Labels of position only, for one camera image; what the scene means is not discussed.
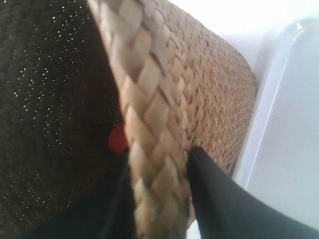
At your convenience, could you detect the brown woven basket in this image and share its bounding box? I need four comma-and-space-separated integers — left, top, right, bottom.
0, 0, 256, 239

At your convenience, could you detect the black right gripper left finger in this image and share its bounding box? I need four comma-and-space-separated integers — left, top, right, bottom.
22, 149, 136, 239

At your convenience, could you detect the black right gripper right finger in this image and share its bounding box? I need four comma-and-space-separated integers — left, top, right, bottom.
187, 146, 319, 239

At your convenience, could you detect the white plastic tray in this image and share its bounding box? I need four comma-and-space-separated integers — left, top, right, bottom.
233, 17, 319, 229

